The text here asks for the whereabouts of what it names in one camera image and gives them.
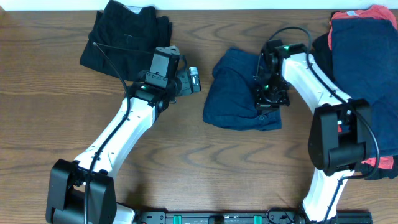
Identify navy blue shorts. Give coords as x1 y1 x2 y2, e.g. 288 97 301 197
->
203 48 282 131

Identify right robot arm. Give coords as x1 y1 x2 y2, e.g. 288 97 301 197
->
254 40 373 223

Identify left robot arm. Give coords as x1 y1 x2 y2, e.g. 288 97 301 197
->
45 46 201 223

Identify black garment under pile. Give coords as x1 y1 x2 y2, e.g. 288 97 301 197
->
311 33 397 180

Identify folded black shorts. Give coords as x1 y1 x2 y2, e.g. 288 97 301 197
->
80 1 172 81

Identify navy blue garment in pile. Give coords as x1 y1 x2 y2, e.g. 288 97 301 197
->
330 17 398 158

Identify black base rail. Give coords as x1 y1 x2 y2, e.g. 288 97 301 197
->
133 207 373 224

